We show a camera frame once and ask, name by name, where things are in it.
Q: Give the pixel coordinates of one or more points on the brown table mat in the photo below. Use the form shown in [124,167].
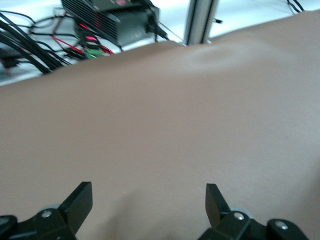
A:
[150,125]

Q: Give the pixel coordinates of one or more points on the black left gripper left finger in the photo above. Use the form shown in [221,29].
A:
[76,207]

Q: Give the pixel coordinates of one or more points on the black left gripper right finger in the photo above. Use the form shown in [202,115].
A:
[216,210]

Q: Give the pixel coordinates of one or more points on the green terminal connector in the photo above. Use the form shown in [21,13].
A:
[93,53]

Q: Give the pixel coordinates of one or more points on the black finned electronics box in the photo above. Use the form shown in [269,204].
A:
[120,25]

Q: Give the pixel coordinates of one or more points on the aluminium camera post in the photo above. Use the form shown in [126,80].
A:
[200,20]

